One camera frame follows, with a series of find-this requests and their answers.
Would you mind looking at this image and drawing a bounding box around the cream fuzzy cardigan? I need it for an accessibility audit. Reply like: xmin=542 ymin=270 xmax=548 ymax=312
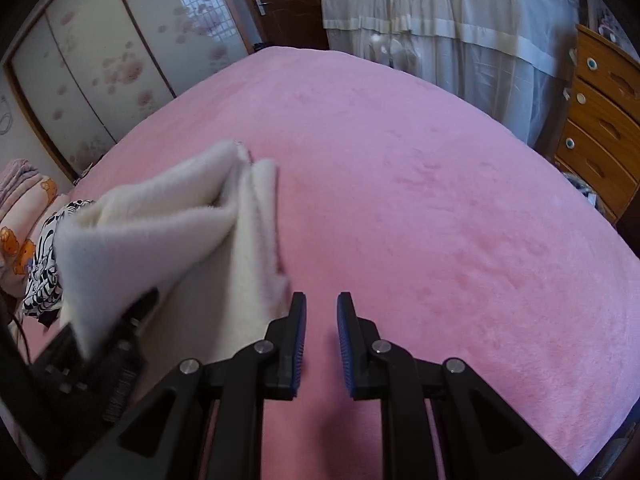
xmin=54 ymin=141 xmax=288 ymax=364

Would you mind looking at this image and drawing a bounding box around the black white patterned folded garment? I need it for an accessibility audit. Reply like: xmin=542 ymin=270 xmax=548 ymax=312
xmin=22 ymin=200 xmax=92 ymax=328

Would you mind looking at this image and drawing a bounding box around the pink bear print quilt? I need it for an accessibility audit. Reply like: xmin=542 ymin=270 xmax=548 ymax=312
xmin=1 ymin=174 xmax=68 ymax=299

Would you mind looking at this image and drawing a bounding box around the pink plush bed blanket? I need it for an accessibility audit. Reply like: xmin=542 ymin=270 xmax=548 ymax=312
xmin=74 ymin=47 xmax=639 ymax=479

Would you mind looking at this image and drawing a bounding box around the lilac folded quilt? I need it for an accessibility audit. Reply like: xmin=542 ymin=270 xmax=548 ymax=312
xmin=0 ymin=158 xmax=39 ymax=205

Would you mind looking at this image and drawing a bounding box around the floral sliding wardrobe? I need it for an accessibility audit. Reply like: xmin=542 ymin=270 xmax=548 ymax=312
xmin=9 ymin=0 xmax=248 ymax=176

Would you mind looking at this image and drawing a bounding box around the wooden drawer cabinet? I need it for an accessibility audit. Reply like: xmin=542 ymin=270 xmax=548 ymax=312
xmin=553 ymin=25 xmax=639 ymax=224

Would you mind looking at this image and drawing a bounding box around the beige lace covered furniture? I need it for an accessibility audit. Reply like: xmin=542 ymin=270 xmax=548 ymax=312
xmin=322 ymin=0 xmax=580 ymax=146

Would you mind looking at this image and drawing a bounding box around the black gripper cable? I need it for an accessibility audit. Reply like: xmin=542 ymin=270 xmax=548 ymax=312
xmin=4 ymin=309 xmax=34 ymax=366

